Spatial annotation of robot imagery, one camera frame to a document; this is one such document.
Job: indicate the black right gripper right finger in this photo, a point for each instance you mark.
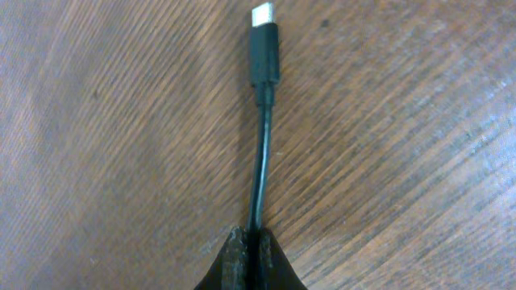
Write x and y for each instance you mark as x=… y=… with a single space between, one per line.
x=272 y=270

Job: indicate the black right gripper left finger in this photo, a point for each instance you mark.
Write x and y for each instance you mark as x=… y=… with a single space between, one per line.
x=230 y=268

